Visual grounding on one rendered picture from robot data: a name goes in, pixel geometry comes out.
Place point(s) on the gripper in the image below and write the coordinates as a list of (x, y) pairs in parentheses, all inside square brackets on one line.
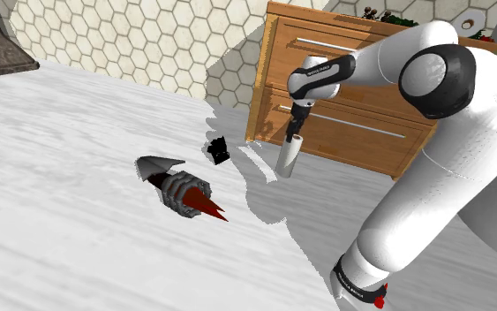
[(299, 116)]

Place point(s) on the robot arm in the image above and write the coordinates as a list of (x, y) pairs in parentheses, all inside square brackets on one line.
[(459, 142)]

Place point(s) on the white cylinder roll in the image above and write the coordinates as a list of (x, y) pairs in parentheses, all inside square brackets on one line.
[(288, 159)]

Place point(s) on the wooden chest of drawers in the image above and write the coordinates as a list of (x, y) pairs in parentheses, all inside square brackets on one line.
[(360, 144)]

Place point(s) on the small black object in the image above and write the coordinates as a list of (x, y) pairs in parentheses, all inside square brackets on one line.
[(219, 151)]

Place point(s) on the grey and red rocket toy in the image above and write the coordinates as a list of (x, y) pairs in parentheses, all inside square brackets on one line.
[(179, 191)]

